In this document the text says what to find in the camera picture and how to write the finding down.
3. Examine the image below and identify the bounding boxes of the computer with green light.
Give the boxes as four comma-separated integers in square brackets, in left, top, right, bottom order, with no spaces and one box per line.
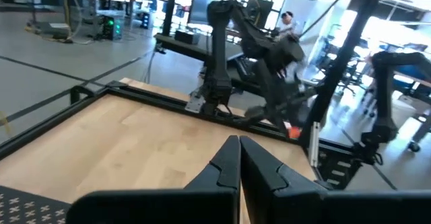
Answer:
[100,13,124,42]

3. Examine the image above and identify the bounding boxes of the black frame handle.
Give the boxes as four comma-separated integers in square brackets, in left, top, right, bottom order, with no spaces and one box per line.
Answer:
[69,85,96,106]

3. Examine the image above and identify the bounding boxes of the black mesh riser shelf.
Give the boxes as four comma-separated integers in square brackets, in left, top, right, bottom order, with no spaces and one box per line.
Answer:
[0,185,72,224]

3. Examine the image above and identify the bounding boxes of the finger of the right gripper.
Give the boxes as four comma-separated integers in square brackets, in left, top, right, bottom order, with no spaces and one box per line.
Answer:
[257,65,289,133]
[292,82,306,129]

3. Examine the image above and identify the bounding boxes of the black slotted base bracket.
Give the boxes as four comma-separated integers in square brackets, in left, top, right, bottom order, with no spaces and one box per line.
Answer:
[316,146,360,190]

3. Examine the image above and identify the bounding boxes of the person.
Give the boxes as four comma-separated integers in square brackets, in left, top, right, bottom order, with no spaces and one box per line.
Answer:
[274,10,309,94]

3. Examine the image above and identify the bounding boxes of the silver metal frame bracket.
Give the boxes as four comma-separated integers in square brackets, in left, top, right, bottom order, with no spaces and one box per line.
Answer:
[184,94,207,114]
[308,120,321,168]

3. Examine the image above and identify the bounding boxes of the black background table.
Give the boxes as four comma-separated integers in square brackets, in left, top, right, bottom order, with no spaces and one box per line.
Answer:
[154,32,244,63]

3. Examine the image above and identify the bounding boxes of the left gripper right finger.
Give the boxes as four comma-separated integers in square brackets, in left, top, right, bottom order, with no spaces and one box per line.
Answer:
[240,136,431,224]

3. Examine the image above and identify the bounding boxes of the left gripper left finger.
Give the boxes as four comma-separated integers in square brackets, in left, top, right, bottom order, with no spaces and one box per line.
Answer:
[66,135,241,224]

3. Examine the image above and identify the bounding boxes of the black aluminium table frame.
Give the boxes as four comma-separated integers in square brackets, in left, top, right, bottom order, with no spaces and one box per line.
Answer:
[0,0,388,191]

